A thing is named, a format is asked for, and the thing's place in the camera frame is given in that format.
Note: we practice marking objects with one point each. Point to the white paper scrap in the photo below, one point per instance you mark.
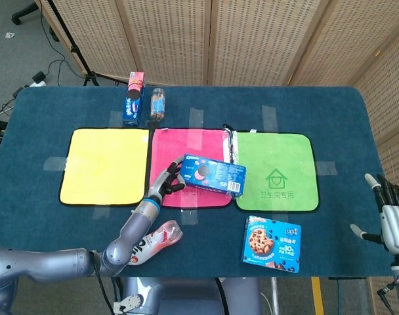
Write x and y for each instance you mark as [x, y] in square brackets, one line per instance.
[10, 34]

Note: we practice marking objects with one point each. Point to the wicker folding screen panel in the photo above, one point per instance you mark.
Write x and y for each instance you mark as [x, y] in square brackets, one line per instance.
[97, 36]
[353, 39]
[393, 108]
[173, 39]
[262, 39]

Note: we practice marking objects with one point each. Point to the pink cloth mat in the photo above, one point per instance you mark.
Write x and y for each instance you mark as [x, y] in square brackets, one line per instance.
[173, 144]

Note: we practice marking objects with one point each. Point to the black tripod stand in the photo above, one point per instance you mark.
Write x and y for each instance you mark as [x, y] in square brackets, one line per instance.
[75, 52]

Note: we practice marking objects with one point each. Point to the white power strip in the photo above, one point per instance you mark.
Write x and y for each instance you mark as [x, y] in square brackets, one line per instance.
[37, 84]

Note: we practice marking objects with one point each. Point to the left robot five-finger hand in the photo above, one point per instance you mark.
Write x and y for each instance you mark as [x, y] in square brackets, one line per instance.
[165, 182]

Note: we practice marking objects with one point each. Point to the pink drink plastic bottle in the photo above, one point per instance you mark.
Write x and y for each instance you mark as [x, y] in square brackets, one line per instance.
[161, 238]

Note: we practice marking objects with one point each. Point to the grey metal table leg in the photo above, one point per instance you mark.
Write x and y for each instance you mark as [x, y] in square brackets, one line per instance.
[275, 295]

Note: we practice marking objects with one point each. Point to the clear tape piece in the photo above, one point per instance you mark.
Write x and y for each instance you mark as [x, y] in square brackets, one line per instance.
[196, 118]
[189, 217]
[115, 118]
[270, 118]
[101, 213]
[326, 168]
[53, 164]

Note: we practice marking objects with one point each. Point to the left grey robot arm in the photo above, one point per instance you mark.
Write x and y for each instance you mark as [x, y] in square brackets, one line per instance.
[127, 243]

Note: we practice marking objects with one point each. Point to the silver foil strip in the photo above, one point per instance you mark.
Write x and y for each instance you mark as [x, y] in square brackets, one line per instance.
[231, 147]

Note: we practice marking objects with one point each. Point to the grey robot torso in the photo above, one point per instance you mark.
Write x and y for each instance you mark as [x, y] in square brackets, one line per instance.
[186, 297]

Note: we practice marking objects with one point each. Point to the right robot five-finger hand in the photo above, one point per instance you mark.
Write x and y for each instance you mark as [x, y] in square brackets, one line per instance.
[394, 229]

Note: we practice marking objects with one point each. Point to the black power adapter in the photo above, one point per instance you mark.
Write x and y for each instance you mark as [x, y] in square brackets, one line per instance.
[39, 77]

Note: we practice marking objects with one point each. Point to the blue chocolate chip cookie box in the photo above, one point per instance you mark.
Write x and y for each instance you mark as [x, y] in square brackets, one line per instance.
[271, 243]

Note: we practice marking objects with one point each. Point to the blue Oreo cookie box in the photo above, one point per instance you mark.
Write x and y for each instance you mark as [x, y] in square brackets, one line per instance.
[216, 177]

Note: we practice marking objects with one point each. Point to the yellow cloth mat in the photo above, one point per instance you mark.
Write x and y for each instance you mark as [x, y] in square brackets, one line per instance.
[104, 164]

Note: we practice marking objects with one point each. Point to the dark blue felt table cover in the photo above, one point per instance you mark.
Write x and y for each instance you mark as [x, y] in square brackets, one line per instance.
[212, 243]

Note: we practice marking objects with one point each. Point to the tall blue pink Oreo box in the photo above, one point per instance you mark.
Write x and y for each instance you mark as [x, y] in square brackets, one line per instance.
[134, 101]

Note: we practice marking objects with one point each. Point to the green cloth mat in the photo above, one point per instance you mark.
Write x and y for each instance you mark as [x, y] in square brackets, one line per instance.
[275, 154]

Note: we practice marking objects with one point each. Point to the black office chair base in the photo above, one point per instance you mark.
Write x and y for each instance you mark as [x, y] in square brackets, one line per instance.
[24, 11]

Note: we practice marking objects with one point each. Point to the yellow floor tape strip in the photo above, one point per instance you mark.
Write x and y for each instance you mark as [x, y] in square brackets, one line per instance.
[317, 295]

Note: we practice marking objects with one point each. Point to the clear jar of biscuit sticks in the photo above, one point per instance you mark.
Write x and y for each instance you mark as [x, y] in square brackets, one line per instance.
[157, 105]

